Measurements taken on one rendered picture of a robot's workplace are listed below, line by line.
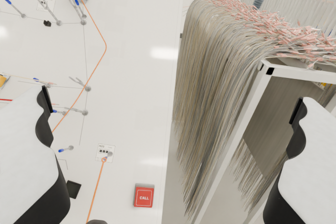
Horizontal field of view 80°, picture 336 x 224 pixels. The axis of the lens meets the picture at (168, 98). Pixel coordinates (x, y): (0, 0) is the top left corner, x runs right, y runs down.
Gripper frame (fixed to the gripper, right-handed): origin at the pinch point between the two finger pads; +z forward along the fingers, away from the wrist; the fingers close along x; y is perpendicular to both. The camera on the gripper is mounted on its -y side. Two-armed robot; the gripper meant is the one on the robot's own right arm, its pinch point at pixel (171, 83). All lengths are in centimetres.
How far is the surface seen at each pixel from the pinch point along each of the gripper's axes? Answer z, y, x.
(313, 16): 290, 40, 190
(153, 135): 36, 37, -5
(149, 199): 22, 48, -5
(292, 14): 334, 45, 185
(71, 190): 22, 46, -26
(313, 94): 64, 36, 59
